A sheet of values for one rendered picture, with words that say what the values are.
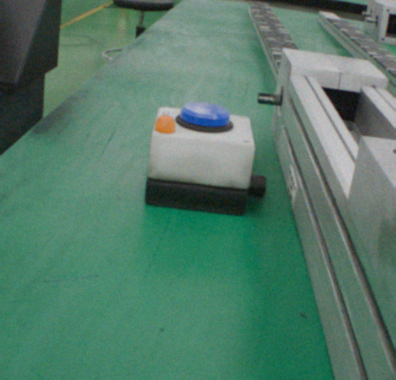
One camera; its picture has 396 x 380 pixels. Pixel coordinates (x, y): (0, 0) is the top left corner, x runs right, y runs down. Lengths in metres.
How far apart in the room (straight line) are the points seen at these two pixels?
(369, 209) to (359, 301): 0.05
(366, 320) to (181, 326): 0.12
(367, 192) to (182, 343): 0.13
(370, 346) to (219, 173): 0.25
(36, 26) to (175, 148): 0.40
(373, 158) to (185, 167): 0.23
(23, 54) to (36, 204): 0.35
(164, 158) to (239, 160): 0.06
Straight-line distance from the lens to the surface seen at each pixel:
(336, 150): 0.45
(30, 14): 0.88
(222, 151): 0.51
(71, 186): 0.56
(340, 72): 0.67
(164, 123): 0.51
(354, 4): 2.71
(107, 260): 0.45
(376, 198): 0.31
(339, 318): 0.37
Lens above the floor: 1.00
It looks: 22 degrees down
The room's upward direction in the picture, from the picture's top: 7 degrees clockwise
